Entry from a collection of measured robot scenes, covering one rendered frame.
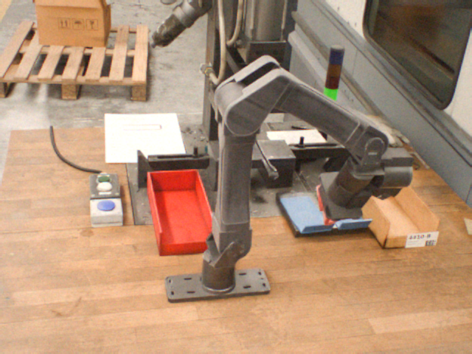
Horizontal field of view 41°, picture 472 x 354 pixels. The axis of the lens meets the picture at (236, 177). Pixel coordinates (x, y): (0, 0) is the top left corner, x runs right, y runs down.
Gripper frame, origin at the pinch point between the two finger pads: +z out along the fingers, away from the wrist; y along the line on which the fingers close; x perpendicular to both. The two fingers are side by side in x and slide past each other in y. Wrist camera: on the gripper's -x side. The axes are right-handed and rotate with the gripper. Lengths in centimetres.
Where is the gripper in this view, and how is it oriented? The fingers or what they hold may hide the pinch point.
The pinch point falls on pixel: (326, 215)
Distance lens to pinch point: 133.7
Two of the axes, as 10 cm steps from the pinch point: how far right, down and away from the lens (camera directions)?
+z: -2.1, 5.1, 8.3
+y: -1.9, -8.6, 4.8
